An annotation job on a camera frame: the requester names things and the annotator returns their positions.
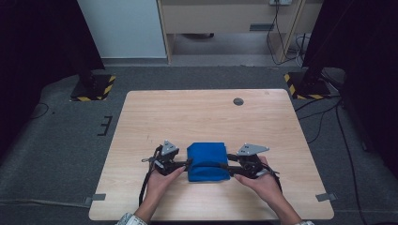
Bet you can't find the black power strip cable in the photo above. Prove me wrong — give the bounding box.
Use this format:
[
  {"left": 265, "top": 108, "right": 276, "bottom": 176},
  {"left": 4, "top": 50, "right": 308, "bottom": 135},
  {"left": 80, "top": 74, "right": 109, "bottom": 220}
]
[{"left": 266, "top": 0, "right": 303, "bottom": 67}]

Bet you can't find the black stand post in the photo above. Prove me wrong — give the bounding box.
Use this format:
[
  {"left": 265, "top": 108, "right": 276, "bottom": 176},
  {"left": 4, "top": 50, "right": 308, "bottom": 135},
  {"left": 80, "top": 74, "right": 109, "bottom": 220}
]
[
  {"left": 79, "top": 67, "right": 99, "bottom": 92},
  {"left": 301, "top": 52, "right": 327, "bottom": 90}
]

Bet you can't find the hand-held gripper black cable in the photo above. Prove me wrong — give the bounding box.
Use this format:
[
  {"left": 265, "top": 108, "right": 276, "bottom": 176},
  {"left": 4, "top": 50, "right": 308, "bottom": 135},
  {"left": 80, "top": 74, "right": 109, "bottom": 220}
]
[
  {"left": 138, "top": 146, "right": 162, "bottom": 207},
  {"left": 265, "top": 163, "right": 283, "bottom": 194}
]

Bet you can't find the blue cloth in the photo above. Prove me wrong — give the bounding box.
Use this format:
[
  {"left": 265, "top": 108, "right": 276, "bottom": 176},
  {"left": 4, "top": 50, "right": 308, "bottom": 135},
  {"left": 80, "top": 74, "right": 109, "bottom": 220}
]
[{"left": 186, "top": 142, "right": 232, "bottom": 183}]

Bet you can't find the grey tape piece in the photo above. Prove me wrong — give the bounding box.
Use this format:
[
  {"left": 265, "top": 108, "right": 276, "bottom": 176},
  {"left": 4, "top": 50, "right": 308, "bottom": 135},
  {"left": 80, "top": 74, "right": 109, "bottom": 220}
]
[
  {"left": 84, "top": 193, "right": 107, "bottom": 206},
  {"left": 314, "top": 192, "right": 339, "bottom": 203}
]

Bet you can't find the person's right hand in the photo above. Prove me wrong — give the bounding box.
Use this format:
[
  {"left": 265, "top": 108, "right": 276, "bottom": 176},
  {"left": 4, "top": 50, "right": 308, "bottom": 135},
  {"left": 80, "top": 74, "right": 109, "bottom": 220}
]
[{"left": 234, "top": 156, "right": 284, "bottom": 210}]

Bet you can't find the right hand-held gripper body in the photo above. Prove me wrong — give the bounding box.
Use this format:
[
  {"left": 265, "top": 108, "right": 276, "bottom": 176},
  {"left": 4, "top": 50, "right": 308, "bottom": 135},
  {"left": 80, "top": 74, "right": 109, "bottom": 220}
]
[{"left": 237, "top": 142, "right": 270, "bottom": 180}]

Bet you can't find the person's patterned left sleeve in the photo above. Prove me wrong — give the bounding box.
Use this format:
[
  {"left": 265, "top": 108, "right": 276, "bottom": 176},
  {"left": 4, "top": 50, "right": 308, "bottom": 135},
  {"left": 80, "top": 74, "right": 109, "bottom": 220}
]
[{"left": 115, "top": 212, "right": 148, "bottom": 225}]

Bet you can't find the person's left hand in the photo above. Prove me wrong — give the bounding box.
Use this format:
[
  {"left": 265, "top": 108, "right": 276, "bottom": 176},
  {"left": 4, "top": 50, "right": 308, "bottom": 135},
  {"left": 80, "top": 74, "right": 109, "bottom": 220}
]
[{"left": 145, "top": 166, "right": 187, "bottom": 207}]

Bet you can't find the grey floor cable cover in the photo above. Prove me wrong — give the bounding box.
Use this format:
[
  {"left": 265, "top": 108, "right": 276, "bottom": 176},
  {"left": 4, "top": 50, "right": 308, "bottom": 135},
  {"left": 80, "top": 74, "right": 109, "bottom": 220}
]
[{"left": 0, "top": 199, "right": 92, "bottom": 209}]

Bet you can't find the left hand-held gripper black cable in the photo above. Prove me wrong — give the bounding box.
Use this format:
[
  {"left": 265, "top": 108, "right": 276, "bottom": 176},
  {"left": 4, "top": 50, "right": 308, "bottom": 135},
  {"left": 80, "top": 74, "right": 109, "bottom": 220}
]
[{"left": 138, "top": 146, "right": 162, "bottom": 207}]

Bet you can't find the black curtain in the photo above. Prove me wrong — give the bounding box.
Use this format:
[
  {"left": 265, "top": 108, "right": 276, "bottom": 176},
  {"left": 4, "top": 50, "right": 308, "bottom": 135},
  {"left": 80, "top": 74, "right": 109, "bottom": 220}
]
[
  {"left": 0, "top": 0, "right": 105, "bottom": 158},
  {"left": 302, "top": 0, "right": 398, "bottom": 172}
]

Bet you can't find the light wooden cabinet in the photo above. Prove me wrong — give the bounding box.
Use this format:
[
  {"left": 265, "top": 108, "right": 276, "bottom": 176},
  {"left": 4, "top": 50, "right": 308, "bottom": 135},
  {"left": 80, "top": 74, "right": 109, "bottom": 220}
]
[{"left": 156, "top": 0, "right": 325, "bottom": 65}]

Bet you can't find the long black floor cable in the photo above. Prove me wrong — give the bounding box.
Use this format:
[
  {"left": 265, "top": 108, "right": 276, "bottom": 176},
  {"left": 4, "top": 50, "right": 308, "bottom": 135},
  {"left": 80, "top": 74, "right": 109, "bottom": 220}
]
[{"left": 335, "top": 102, "right": 368, "bottom": 225}]

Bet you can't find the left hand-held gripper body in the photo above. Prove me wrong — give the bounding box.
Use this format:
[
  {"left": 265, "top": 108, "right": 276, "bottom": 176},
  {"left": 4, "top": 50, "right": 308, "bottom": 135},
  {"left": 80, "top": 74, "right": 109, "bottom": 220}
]
[{"left": 141, "top": 140, "right": 180, "bottom": 176}]

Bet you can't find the right hand-held gripper black cable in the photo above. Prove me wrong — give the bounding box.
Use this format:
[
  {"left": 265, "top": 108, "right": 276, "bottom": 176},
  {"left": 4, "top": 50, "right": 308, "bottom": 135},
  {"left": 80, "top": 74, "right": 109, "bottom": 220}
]
[{"left": 265, "top": 163, "right": 283, "bottom": 194}]

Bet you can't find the yellow-black striped stand base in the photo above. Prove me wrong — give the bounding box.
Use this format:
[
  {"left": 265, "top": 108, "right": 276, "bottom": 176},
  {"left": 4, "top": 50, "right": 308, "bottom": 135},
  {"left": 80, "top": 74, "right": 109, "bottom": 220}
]
[
  {"left": 69, "top": 73, "right": 117, "bottom": 102},
  {"left": 283, "top": 71, "right": 333, "bottom": 100}
]

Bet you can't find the thin black floor cable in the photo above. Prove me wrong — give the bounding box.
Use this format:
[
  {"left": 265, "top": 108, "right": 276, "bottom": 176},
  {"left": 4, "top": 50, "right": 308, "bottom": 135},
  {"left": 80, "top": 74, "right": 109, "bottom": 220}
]
[{"left": 31, "top": 102, "right": 51, "bottom": 120}]

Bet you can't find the white panel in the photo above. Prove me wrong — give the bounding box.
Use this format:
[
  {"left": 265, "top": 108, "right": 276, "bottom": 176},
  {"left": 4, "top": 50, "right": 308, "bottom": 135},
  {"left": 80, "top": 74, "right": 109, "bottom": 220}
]
[{"left": 76, "top": 0, "right": 167, "bottom": 59}]

